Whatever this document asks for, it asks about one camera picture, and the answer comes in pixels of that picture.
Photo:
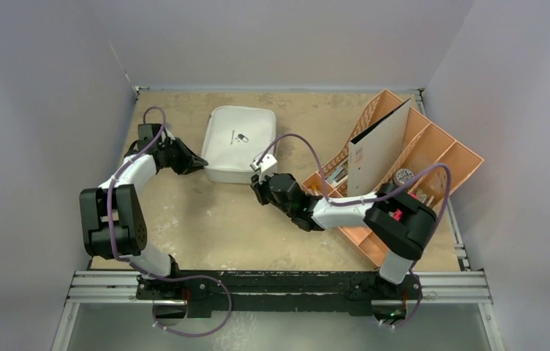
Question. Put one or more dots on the grey medicine case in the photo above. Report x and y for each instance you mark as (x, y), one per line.
(235, 137)

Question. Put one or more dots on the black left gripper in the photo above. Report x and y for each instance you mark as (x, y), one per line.
(190, 163)

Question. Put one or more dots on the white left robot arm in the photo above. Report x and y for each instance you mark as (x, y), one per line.
(113, 224)

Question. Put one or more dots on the grey stapler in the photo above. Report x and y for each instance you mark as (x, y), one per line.
(338, 176)

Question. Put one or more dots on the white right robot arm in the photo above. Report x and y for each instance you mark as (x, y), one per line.
(402, 223)

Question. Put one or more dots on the white cardboard folder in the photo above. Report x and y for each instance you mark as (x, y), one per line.
(373, 152)

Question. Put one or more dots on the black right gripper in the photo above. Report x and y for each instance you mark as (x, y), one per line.
(262, 188)

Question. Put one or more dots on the pink sticky note block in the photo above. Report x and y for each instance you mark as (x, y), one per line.
(397, 215)

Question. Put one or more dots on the peach plastic desk organizer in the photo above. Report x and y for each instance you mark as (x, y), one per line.
(439, 162)

